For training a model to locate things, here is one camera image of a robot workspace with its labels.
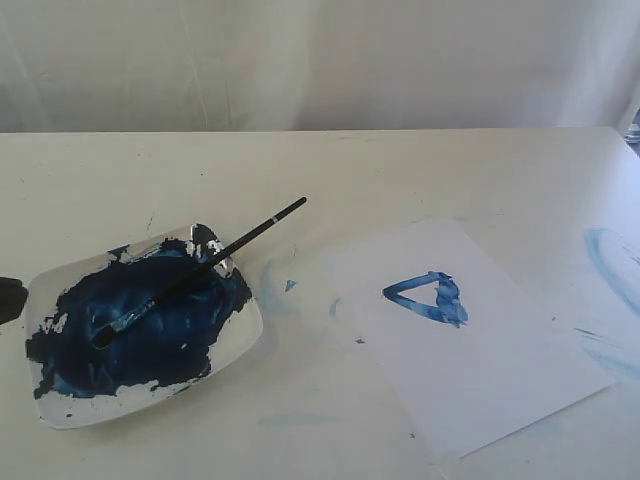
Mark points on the white paper sheet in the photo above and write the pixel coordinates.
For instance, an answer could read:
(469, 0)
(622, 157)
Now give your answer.
(470, 355)

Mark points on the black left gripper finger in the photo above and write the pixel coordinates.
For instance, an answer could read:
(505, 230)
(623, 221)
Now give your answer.
(12, 299)

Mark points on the black paintbrush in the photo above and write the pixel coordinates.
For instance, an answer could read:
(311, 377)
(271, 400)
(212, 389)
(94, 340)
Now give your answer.
(106, 334)

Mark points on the white plate with blue paint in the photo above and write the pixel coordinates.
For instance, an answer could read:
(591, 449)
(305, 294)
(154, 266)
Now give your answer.
(187, 338)

